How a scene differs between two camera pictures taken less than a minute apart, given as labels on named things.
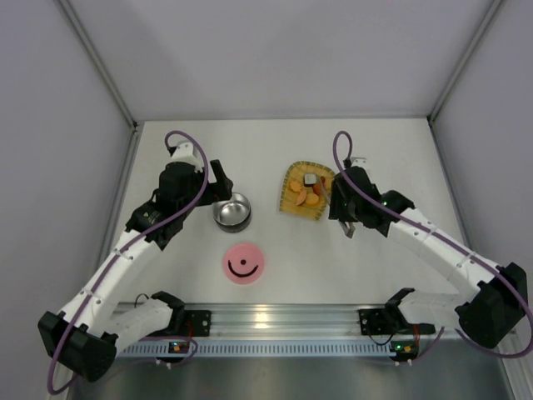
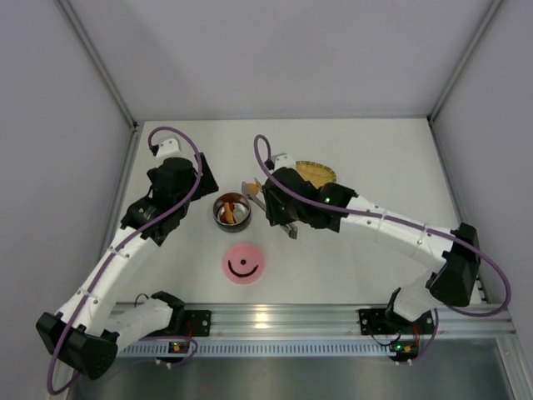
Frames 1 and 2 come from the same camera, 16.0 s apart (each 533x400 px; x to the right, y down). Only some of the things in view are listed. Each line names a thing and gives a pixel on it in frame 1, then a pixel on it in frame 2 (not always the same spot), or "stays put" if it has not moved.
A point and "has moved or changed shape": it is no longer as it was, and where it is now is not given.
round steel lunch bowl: (234, 214) stays put
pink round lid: (243, 264) stays put
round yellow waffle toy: (311, 199) has moved or changed shape
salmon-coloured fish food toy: (301, 197) has moved or changed shape
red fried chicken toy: (317, 188) has moved or changed shape
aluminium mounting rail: (268, 320) stays put
